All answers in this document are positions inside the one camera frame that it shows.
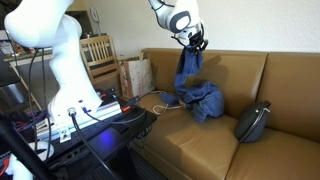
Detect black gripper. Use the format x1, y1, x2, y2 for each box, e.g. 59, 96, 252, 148
178, 22, 210, 55

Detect blue denim jeans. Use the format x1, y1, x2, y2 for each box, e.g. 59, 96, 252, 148
158, 46, 226, 125

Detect printed brown paper bag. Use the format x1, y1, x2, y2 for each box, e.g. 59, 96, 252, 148
116, 55, 155, 101

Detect tan leather couch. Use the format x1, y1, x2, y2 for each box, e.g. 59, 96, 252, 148
128, 47, 320, 180

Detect orange and black clamp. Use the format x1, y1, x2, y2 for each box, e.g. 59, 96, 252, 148
95, 87, 118, 101
120, 95, 141, 114

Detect black round zip case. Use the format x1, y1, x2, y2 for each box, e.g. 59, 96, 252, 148
233, 100, 272, 145

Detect wooden slat chair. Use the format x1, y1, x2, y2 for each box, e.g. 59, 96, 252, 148
79, 33, 123, 98

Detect black robot table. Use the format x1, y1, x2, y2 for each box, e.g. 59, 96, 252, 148
34, 94, 158, 180

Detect grey counter desk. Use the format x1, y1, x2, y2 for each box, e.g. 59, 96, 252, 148
0, 45, 57, 112

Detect black tripod pole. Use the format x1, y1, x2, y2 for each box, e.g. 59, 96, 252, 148
0, 112, 52, 180

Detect white plastic object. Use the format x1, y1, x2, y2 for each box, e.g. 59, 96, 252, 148
5, 141, 55, 180

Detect white charging cable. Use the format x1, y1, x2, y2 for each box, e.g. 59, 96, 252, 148
152, 89, 184, 115

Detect thin dark cable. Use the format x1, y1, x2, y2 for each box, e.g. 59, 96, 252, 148
81, 105, 147, 126

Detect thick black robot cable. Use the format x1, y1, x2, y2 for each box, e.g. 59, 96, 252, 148
67, 106, 118, 180

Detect small aluminium corner bracket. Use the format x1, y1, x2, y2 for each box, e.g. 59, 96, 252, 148
59, 130, 72, 144

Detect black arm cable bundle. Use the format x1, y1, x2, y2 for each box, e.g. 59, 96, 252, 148
27, 47, 53, 162

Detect red and blue wires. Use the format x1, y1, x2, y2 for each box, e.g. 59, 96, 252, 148
13, 111, 46, 133

